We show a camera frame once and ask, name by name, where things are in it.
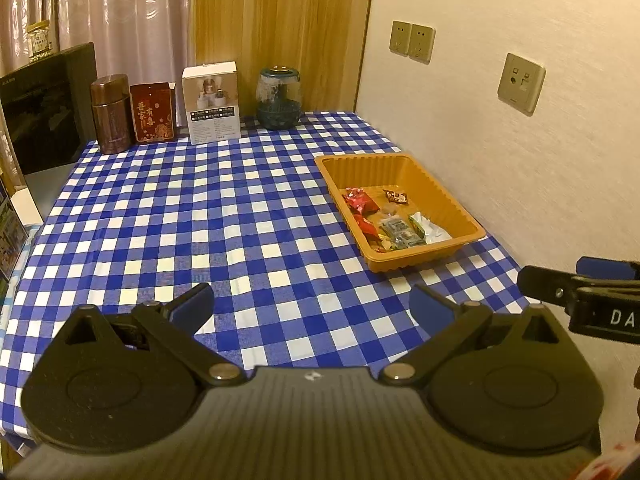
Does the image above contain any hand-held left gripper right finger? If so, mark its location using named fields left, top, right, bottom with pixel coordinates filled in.
left=382, top=282, right=581, bottom=386

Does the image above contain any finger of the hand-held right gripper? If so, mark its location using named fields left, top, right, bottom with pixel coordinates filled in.
left=516, top=265, right=583, bottom=311
left=575, top=256, right=640, bottom=286

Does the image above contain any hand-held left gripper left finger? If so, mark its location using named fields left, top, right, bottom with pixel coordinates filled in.
left=62, top=282, right=246, bottom=387

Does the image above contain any white snack wrapper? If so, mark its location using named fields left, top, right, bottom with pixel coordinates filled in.
left=420, top=215, right=453, bottom=245

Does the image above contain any clear grey snack packet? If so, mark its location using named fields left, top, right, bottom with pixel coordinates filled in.
left=377, top=215, right=426, bottom=251

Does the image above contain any red snack packet pale label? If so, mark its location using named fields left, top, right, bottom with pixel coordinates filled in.
left=352, top=212, right=382, bottom=238

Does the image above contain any plain red snack packet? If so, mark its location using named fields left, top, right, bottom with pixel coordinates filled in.
left=341, top=187, right=380, bottom=211

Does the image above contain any orange plastic tray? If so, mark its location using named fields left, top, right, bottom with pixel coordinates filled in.
left=314, top=154, right=487, bottom=274

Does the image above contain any blue white checkered tablecloth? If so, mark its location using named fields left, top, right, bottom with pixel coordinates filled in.
left=0, top=111, right=538, bottom=441

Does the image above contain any red white patterned clothing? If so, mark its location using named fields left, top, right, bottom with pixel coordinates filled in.
left=592, top=440, right=640, bottom=480

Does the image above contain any red gift box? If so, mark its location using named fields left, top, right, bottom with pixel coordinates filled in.
left=130, top=81, right=177, bottom=145

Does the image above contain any white product box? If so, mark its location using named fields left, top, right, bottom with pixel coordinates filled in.
left=181, top=61, right=242, bottom=145

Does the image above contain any brown metal thermos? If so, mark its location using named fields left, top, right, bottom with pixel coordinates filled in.
left=90, top=73, right=133, bottom=155

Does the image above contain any dark green glass jar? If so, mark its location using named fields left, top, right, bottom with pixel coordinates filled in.
left=256, top=66, right=303, bottom=131

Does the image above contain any black monitor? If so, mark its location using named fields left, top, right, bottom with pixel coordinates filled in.
left=0, top=41, right=98, bottom=177

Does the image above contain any sheer pink curtain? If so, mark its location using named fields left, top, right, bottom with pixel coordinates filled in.
left=0, top=0, right=198, bottom=91

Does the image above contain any small jar with yellow lid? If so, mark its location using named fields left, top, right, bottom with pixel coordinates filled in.
left=26, top=20, right=53, bottom=64

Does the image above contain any large beige wall plate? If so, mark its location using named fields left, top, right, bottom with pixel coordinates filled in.
left=496, top=52, right=547, bottom=117

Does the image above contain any beige wall socket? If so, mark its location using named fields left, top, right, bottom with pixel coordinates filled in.
left=389, top=20, right=412, bottom=57
left=407, top=24, right=436, bottom=65

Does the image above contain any wooden wall panel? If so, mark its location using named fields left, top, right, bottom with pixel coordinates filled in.
left=194, top=0, right=377, bottom=113

